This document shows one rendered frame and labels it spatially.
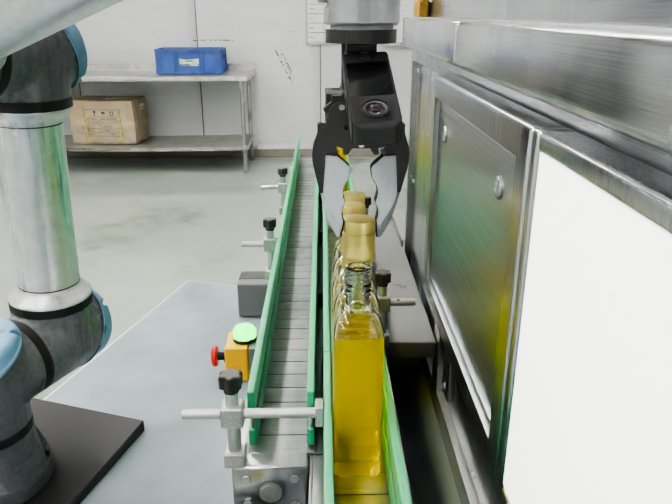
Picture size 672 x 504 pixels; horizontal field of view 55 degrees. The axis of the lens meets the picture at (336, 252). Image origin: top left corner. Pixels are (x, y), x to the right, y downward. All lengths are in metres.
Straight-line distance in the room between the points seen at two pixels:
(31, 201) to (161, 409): 0.45
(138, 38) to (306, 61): 1.64
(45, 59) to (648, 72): 0.71
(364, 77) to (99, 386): 0.86
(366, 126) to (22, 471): 0.69
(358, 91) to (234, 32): 6.09
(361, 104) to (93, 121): 5.88
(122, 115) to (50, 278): 5.37
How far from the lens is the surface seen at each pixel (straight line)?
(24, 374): 0.98
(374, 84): 0.62
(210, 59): 6.10
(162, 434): 1.14
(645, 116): 0.38
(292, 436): 0.88
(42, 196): 0.95
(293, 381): 0.99
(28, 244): 0.98
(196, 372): 1.30
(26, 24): 0.71
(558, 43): 0.51
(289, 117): 6.71
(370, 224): 0.68
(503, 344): 0.60
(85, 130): 6.48
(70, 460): 1.09
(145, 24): 6.85
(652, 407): 0.37
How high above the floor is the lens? 1.40
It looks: 20 degrees down
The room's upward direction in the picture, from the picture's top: straight up
